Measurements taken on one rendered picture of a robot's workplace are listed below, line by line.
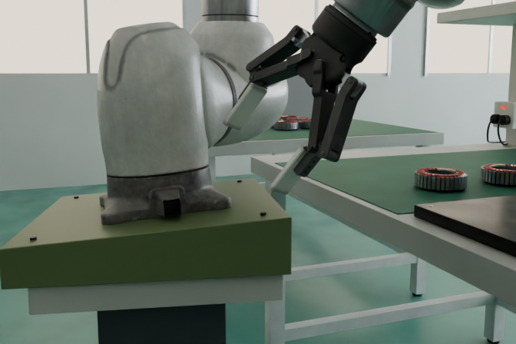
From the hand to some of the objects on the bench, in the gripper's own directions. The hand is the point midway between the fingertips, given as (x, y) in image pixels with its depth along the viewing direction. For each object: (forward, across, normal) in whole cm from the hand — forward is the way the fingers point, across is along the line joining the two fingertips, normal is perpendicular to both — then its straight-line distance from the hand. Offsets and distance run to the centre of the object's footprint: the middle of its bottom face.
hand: (258, 150), depth 72 cm
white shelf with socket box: (-11, +34, -133) cm, 138 cm away
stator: (-9, +6, -81) cm, 82 cm away
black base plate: (-21, -33, -50) cm, 63 cm away
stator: (0, +10, -66) cm, 66 cm away
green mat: (-6, +18, -93) cm, 94 cm away
